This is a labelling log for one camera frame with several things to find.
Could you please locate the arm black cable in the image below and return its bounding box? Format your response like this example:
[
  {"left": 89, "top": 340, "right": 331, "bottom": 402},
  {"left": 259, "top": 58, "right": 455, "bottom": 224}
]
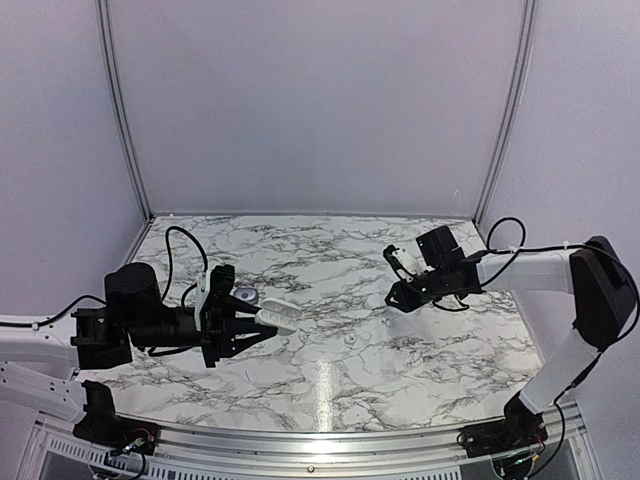
[
  {"left": 0, "top": 226, "right": 211, "bottom": 357},
  {"left": 432, "top": 216, "right": 640, "bottom": 314}
]

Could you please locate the blue earbud charging case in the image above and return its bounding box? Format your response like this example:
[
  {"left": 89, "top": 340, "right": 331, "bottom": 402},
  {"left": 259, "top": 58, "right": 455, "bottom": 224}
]
[{"left": 233, "top": 287, "right": 259, "bottom": 305}]

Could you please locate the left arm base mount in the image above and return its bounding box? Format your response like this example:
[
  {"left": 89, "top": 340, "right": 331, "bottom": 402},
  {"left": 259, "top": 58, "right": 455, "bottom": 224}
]
[{"left": 73, "top": 415, "right": 160, "bottom": 479}]

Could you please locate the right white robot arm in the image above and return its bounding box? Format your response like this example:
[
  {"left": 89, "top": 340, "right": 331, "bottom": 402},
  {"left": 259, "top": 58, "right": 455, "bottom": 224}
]
[{"left": 383, "top": 226, "right": 639, "bottom": 448}]

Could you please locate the left aluminium corner post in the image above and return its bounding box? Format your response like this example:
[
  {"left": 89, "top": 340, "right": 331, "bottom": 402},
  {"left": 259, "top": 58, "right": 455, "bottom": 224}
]
[{"left": 95, "top": 0, "right": 154, "bottom": 223}]

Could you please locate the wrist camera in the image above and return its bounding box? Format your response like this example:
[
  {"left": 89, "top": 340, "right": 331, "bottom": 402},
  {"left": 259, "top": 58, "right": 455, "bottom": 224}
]
[
  {"left": 383, "top": 245, "right": 423, "bottom": 282},
  {"left": 193, "top": 264, "right": 235, "bottom": 331}
]

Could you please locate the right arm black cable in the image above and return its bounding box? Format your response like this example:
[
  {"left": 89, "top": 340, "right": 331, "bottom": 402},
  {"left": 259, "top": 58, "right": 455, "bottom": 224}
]
[{"left": 432, "top": 216, "right": 640, "bottom": 314}]

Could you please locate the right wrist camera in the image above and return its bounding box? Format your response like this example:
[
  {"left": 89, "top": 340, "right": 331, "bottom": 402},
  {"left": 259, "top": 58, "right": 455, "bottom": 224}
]
[{"left": 383, "top": 245, "right": 423, "bottom": 282}]

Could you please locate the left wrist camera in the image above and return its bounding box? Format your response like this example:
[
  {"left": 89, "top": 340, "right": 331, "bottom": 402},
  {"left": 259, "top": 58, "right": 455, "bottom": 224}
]
[{"left": 193, "top": 264, "right": 235, "bottom": 331}]

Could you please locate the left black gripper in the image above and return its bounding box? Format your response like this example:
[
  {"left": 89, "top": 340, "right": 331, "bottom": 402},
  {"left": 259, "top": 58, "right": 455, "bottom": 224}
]
[{"left": 127, "top": 296, "right": 277, "bottom": 369}]

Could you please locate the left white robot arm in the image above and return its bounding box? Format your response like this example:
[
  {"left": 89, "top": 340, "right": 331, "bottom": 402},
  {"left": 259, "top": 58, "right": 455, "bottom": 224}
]
[{"left": 1, "top": 262, "right": 300, "bottom": 445}]

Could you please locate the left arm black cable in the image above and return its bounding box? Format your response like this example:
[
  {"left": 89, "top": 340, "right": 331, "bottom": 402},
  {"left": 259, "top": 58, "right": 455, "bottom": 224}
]
[{"left": 0, "top": 226, "right": 211, "bottom": 357}]

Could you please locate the white earbud charging case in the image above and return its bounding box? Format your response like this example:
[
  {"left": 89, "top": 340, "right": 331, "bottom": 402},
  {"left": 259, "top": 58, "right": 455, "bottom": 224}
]
[{"left": 255, "top": 298, "right": 303, "bottom": 336}]

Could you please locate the aluminium front rail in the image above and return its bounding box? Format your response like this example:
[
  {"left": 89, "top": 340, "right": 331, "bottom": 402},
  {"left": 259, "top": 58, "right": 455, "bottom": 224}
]
[{"left": 29, "top": 399, "right": 586, "bottom": 480}]

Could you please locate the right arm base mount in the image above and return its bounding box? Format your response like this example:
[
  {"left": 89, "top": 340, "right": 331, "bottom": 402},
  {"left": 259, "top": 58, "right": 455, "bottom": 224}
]
[{"left": 456, "top": 411, "right": 567, "bottom": 479}]

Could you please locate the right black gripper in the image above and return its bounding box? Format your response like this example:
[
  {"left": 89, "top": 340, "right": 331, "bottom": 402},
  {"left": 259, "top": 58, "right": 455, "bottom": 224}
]
[{"left": 384, "top": 266, "right": 449, "bottom": 314}]

